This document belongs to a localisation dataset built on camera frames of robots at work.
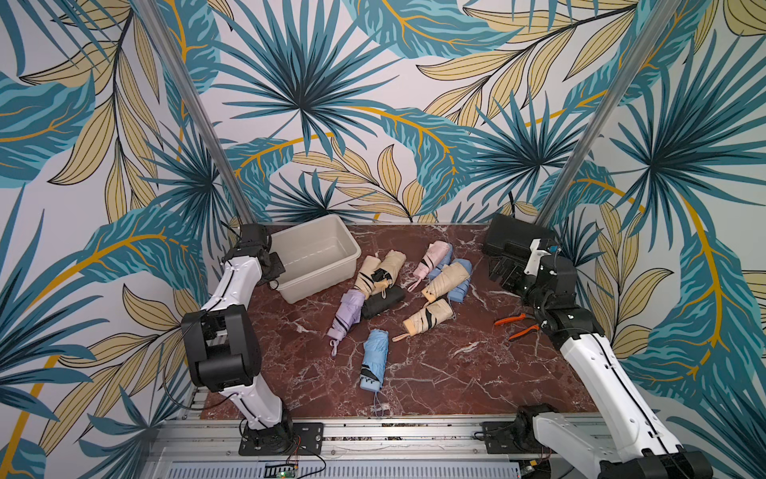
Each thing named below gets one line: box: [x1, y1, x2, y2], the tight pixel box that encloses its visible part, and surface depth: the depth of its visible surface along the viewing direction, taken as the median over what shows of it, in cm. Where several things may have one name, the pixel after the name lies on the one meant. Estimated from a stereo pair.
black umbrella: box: [361, 285, 407, 320], surface depth 96 cm
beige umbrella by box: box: [354, 254, 383, 301], surface depth 102 cm
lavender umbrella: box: [326, 288, 367, 357], surface depth 92 cm
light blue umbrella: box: [360, 328, 389, 393], surface depth 85 cm
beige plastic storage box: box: [268, 214, 363, 305], surface depth 100 cm
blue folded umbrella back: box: [447, 258, 473, 304], surface depth 100 cm
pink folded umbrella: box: [407, 240, 451, 293], surface depth 105 cm
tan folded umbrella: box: [420, 262, 471, 303], surface depth 100 cm
